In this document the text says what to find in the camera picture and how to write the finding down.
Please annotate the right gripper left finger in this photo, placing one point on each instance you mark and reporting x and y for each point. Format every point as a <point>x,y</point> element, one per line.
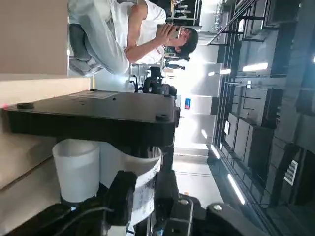
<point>123,194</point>

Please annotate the person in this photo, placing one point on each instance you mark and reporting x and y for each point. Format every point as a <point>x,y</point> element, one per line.
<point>105,37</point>

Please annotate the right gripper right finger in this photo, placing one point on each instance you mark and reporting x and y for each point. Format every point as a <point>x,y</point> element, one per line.
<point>167,196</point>

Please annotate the black device on tripod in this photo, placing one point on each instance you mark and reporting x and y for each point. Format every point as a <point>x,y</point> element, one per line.
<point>157,84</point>

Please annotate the white vent grille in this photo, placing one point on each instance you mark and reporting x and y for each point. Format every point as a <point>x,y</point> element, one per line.
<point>291,172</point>

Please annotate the blue sign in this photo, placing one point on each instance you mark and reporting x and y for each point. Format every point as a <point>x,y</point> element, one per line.
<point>188,103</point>

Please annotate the phone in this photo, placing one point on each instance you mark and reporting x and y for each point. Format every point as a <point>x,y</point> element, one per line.
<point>172,31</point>

